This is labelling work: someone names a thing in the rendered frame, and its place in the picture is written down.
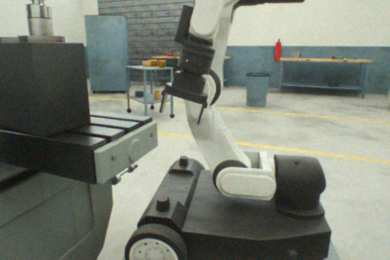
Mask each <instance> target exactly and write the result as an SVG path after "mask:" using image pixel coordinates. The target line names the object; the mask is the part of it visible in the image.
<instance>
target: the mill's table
mask: <svg viewBox="0 0 390 260"><path fill-rule="evenodd" d="M90 115H91V123H90V124H88V125H83V126H81V127H77V128H75V129H71V130H67V131H65V132H61V133H57V134H55V135H50V136H47V137H41V136H38V135H33V134H30V133H26V132H24V131H19V130H15V129H12V128H7V127H3V126H1V125H0V162H3V163H5V164H12V165H16V166H19V167H22V168H27V169H32V170H35V171H38V172H45V173H48V174H51V175H58V176H61V177H64V178H69V179H75V180H77V181H82V182H85V183H91V184H93V185H95V184H96V183H97V184H105V183H106V182H107V181H109V180H111V179H112V177H115V176H116V175H117V174H119V173H121V172H122V171H124V170H125V169H126V168H128V167H130V166H131V165H132V164H134V163H136V162H137V161H138V160H139V159H140V158H142V157H143V156H145V155H146V153H149V152H150V151H152V150H153V149H154V148H156V146H158V132H157V122H153V118H152V117H148V116H142V115H135V114H118V113H112V112H106V111H90Z"/></svg>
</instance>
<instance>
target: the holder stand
mask: <svg viewBox="0 0 390 260"><path fill-rule="evenodd" d="M90 123H91V115H90V108H89V100H88V81H87V75H86V68H85V48H84V44H83V43H65V37H62V36H49V35H40V36H18V37H0V125H1V126H3V127H7V128H12V129H15V130H19V131H24V132H26V133H30V134H33V135H38V136H41V137H47V136H50V135H55V134H57V133H61V132H65V131H67V130H71V129H75V128H77V127H81V126H83V125H88V124H90Z"/></svg>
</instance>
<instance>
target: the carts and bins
mask: <svg viewBox="0 0 390 260"><path fill-rule="evenodd" d="M128 68H131V69H141V70H143V82H144V94H143V91H136V94H135V95H129V74H128ZM153 69H170V70H171V83H172V82H173V67H166V60H160V61H159V66H158V64H157V60H156V59H149V61H142V66H126V91H127V102H128V109H127V110H126V111H127V112H128V113H130V112H131V111H132V110H131V109H130V107H129V98H131V99H133V100H135V101H138V102H140V103H143V104H144V105H145V115H146V116H148V110H147V104H150V105H151V106H150V109H152V110H153V109H154V108H155V107H154V106H153V104H157V103H161V101H162V96H161V94H160V90H155V93H154V94H153V81H152V70H153ZM146 70H149V72H150V90H151V94H146ZM269 79H270V74H266V73H246V89H247V106H248V107H251V108H263V107H265V106H266V102H267V89H268V84H269ZM167 101H170V102H171V114H170V118H174V98H173V96H172V95H171V99H170V98H167Z"/></svg>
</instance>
